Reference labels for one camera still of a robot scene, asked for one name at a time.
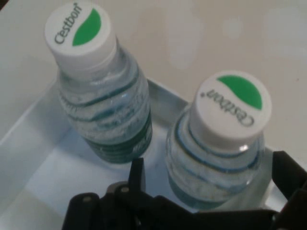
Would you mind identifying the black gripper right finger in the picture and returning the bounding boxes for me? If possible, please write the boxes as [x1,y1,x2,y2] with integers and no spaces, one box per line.
[272,150,307,230]

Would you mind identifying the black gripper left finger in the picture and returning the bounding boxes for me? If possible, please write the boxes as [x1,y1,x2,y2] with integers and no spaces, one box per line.
[67,157,200,230]

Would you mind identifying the small Cestbon water bottle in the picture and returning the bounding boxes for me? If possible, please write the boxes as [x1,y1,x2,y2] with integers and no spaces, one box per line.
[165,69,273,210]
[44,0,154,165]

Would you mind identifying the white and blue cardboard box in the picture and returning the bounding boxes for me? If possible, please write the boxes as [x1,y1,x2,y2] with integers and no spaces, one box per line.
[0,76,307,230]

